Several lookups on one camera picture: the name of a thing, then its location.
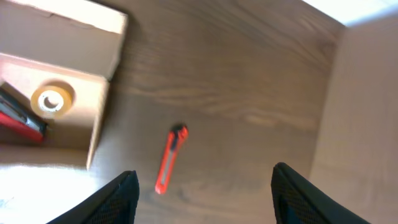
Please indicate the red black stapler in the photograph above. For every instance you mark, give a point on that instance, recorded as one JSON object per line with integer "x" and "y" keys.
{"x": 17, "y": 117}

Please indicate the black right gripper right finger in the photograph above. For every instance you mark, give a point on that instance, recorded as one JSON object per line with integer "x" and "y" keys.
{"x": 296, "y": 200}

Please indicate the brown cardboard right panel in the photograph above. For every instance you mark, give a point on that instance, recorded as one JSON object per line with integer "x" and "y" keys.
{"x": 355, "y": 161}

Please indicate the yellow clear tape roll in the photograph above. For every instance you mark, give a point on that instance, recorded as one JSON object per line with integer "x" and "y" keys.
{"x": 51, "y": 101}

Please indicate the red utility knife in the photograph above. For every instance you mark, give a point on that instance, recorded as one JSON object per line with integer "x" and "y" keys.
{"x": 175, "y": 138}

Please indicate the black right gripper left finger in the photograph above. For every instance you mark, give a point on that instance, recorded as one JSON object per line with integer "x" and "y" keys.
{"x": 116, "y": 202}

